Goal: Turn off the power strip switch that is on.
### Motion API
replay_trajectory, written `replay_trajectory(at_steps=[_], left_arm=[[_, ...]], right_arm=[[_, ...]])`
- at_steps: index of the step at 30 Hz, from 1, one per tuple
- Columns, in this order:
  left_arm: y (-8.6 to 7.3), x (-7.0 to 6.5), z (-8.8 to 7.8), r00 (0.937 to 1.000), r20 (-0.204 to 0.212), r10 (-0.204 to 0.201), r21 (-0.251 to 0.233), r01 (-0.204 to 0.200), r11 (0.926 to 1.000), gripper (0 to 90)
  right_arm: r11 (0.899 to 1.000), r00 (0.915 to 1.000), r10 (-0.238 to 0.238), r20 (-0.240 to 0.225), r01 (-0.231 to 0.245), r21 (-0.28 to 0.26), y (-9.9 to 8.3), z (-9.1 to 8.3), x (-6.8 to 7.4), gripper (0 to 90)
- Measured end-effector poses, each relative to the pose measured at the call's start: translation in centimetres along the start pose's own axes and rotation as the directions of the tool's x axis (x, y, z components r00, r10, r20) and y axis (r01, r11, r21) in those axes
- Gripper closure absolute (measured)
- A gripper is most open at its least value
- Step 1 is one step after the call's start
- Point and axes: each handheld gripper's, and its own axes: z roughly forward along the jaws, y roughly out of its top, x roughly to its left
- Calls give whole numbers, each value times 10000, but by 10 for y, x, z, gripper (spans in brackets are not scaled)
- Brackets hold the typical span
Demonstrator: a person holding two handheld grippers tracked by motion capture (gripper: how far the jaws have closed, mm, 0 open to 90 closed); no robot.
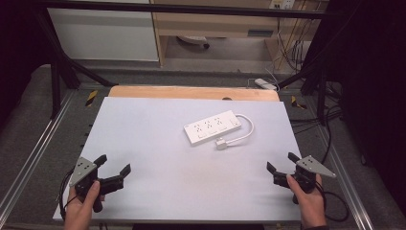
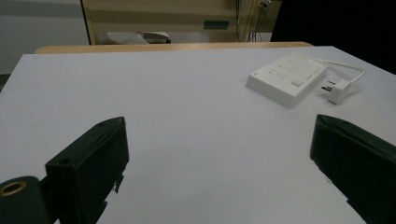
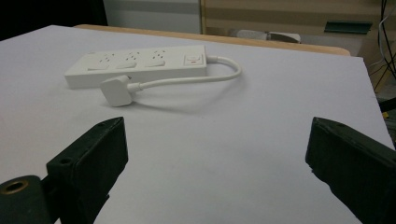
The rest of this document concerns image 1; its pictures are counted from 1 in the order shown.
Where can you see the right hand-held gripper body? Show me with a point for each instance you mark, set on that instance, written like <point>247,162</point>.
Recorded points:
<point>309,166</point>

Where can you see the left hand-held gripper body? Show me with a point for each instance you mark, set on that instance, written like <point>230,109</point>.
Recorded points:
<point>82,168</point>

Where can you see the white plug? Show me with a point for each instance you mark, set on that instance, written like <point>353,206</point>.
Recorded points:
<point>221,143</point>

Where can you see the person's right hand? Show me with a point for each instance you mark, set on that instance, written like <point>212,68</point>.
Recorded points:
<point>311,206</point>

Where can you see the person's left hand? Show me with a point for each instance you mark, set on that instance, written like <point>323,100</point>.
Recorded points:
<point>78,212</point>

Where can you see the white table cover sheet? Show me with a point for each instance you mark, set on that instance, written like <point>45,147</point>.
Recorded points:
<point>159,166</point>

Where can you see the white floor power strip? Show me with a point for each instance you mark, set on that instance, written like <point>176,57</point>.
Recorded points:
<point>265,84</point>

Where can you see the black curtain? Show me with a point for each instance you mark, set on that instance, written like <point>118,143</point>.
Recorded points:
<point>370,80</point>
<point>17,48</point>

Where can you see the wooden table board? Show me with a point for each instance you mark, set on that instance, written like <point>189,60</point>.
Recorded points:
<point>191,92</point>

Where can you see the white cabinet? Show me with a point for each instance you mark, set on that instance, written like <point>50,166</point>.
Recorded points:
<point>105,35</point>

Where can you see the white device under desk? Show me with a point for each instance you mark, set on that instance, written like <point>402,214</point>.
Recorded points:
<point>193,40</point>

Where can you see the light wooden desk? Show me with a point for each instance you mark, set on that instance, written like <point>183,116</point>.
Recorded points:
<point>217,24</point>

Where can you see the aluminium floor rail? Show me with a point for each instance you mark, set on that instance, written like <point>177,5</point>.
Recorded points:
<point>344,179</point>
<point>35,150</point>

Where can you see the white wall socket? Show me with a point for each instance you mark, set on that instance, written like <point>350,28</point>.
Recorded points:
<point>282,4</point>

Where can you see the black metal frame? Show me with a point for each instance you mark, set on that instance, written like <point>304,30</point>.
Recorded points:
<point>178,9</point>

